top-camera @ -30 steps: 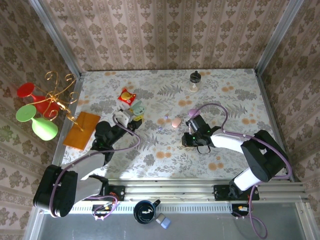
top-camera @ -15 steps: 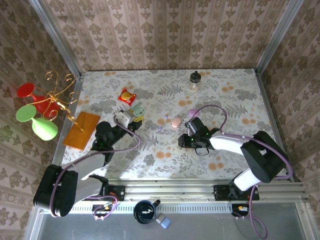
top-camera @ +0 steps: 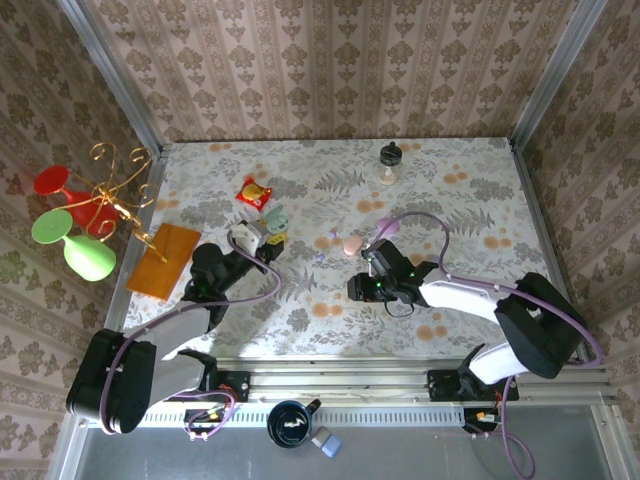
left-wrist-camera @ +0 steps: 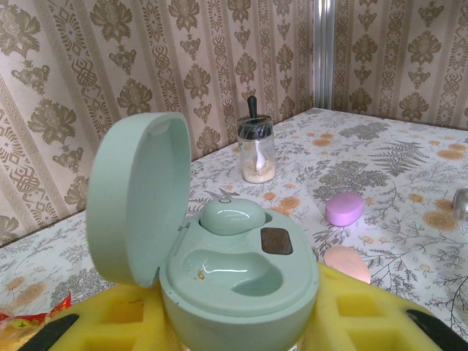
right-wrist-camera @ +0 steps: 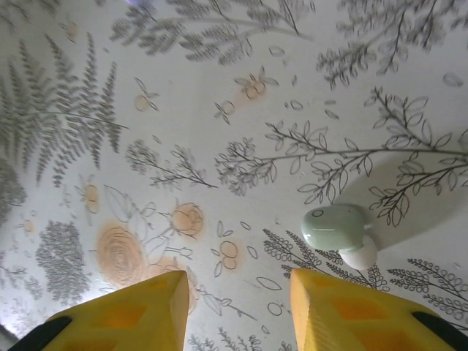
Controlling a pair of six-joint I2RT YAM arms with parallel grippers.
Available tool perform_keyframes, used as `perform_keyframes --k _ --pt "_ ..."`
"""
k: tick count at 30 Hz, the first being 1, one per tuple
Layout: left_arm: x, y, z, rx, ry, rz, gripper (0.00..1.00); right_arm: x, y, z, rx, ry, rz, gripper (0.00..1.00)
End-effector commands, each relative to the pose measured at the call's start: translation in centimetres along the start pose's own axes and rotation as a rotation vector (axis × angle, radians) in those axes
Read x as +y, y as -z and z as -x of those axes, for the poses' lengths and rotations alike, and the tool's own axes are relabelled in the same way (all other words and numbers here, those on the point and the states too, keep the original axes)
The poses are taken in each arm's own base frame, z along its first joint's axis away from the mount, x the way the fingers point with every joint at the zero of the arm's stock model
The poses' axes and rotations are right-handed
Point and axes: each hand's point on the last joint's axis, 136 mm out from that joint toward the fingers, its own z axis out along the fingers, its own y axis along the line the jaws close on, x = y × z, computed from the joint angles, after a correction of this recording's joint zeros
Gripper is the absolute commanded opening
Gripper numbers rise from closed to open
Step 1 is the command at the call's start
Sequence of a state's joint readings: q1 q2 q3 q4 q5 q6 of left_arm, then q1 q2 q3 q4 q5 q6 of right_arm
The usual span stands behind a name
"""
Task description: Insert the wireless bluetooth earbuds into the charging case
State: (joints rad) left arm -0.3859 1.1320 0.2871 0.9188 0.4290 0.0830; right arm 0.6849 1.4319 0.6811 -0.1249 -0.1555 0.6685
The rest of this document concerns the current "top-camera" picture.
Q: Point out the mint green charging case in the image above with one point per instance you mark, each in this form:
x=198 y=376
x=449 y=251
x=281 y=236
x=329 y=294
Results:
x=275 y=220

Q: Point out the peach charging case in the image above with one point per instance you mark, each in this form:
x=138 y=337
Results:
x=352 y=245

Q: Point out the mauve pink charging case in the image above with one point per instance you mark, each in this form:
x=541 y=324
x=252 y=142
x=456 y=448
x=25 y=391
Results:
x=387 y=227

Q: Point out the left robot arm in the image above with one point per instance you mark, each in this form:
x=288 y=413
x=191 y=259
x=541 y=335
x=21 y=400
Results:
x=115 y=380

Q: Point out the orange wooden base board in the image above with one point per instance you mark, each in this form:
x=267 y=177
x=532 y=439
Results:
x=165 y=265

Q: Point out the red snack packet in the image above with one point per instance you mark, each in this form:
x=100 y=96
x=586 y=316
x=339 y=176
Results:
x=253 y=193

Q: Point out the glass jar black lid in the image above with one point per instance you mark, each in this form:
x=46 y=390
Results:
x=390 y=162

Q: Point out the green plastic wine glass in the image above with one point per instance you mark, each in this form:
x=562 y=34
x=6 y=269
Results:
x=87 y=260

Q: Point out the grey block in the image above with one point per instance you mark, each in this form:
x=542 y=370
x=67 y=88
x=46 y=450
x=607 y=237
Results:
x=319 y=436

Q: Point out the black mug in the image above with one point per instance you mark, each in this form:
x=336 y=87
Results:
x=290 y=425

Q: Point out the blue block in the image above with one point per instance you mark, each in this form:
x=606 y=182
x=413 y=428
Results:
x=331 y=446

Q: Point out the grey metal shelf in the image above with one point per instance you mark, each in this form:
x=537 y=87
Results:
x=425 y=455

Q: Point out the red plastic wine glass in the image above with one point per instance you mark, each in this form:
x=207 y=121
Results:
x=50 y=180

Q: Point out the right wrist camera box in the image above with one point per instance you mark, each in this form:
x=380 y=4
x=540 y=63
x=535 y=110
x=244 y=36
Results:
x=385 y=257

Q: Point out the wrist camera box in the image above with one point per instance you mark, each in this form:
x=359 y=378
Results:
x=385 y=257
x=247 y=235

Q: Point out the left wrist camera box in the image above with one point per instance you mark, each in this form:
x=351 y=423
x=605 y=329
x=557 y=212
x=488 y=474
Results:
x=247 y=235

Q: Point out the wide aluminium frame rail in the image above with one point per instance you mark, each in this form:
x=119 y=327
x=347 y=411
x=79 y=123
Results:
x=340 y=385

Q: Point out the aluminium frame side rail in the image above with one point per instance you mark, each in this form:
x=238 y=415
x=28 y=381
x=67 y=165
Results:
x=159 y=160
x=539 y=210

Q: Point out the aluminium frame post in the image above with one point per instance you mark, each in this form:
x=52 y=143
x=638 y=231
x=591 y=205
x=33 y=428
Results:
x=556 y=75
x=112 y=75

